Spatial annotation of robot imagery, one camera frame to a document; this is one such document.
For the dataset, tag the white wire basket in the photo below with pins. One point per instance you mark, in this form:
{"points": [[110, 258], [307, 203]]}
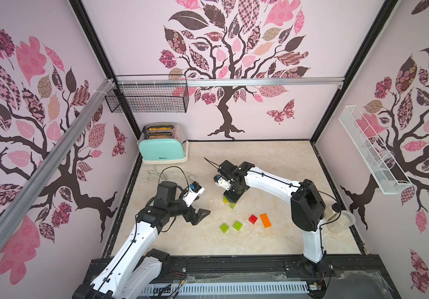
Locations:
{"points": [[364, 130]]}

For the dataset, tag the clear plastic cup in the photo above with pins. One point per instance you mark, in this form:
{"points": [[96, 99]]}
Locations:
{"points": [[338, 219]]}

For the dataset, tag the black wire basket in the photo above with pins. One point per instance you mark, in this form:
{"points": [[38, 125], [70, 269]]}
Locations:
{"points": [[157, 93]]}

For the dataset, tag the orange lego brick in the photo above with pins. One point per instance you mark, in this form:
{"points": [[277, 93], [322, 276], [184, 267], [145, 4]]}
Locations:
{"points": [[265, 220]]}

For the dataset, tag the aluminium rail wall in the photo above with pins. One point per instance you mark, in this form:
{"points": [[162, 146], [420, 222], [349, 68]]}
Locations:
{"points": [[226, 82], [16, 211]]}

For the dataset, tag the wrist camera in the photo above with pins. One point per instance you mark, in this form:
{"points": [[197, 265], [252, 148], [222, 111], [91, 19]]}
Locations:
{"points": [[221, 182], [193, 192]]}

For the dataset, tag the white slotted cable duct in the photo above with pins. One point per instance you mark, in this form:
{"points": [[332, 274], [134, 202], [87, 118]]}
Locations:
{"points": [[225, 288]]}

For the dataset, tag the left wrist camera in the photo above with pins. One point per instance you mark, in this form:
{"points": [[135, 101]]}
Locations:
{"points": [[193, 192]]}

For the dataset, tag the mint green toaster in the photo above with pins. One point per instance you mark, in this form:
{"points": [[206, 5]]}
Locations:
{"points": [[163, 143]]}

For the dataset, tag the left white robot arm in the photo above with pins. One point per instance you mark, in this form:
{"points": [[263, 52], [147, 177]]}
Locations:
{"points": [[134, 267]]}

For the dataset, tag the red lego brick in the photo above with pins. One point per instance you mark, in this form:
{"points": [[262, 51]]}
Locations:
{"points": [[253, 219]]}

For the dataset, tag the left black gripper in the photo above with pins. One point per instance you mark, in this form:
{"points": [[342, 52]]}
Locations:
{"points": [[197, 216]]}

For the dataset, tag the aluminium rail back wall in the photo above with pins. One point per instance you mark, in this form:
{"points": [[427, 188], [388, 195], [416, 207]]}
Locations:
{"points": [[226, 82]]}

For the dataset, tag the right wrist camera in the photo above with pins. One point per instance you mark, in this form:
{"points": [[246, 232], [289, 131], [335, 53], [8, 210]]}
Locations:
{"points": [[221, 182]]}

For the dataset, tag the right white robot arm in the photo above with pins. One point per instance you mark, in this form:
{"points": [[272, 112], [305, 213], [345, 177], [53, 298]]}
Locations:
{"points": [[307, 207]]}

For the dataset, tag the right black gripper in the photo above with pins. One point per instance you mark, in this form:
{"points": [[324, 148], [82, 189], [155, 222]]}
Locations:
{"points": [[224, 170]]}

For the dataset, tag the aluminium rail left wall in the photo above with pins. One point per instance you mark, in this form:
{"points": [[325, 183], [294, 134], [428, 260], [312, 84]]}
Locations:
{"points": [[16, 211]]}

